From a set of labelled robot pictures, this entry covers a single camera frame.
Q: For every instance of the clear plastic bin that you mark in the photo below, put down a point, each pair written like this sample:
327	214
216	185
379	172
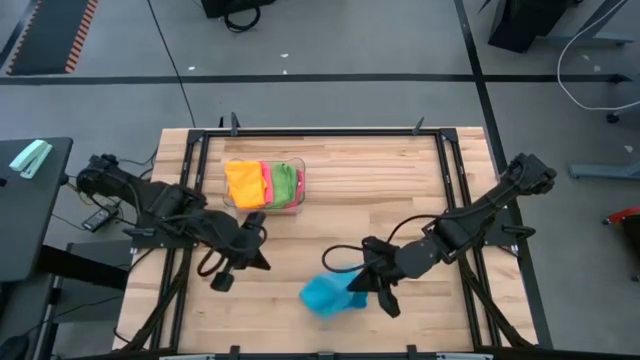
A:
300	165

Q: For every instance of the black orange-striped floor mat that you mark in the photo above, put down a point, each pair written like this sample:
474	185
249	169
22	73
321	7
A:
50	35

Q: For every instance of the green microfiber towel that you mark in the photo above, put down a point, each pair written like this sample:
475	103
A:
285	185

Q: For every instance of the black power adapter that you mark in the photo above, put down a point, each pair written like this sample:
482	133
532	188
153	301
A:
97	219

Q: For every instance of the mint green stapler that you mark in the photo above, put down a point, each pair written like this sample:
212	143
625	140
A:
30	157

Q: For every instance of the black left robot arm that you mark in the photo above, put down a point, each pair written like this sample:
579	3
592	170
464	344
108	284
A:
150	195

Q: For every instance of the grey desk leg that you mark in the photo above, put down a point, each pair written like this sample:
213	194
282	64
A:
600	39
605	172

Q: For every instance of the black cabinet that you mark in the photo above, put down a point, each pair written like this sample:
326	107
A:
525	22

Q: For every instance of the pink microfiber towel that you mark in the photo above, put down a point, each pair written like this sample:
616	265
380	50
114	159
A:
267	180
301	187

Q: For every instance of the black metal crossbar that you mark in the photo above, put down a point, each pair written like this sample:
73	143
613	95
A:
85	267

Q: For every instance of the orange microfiber towel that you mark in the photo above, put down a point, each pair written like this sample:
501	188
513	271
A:
245	184

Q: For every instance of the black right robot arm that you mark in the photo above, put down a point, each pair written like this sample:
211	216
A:
480	210

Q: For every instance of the blue microfiber towel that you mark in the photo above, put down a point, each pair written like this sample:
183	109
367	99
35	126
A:
330	297

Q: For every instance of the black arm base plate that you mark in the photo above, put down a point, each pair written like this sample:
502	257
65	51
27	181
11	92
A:
510	237
150	242

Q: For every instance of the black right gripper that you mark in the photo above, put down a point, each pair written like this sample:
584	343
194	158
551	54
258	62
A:
410	260

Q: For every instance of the black equipment box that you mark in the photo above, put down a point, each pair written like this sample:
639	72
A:
235	6

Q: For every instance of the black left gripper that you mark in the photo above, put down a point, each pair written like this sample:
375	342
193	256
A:
230	240

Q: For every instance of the black side table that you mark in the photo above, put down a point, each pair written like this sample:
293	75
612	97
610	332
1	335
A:
30	220

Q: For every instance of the black caster wheel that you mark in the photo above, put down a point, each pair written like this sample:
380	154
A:
613	118

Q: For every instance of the red cart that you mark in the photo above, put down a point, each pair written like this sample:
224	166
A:
625	214

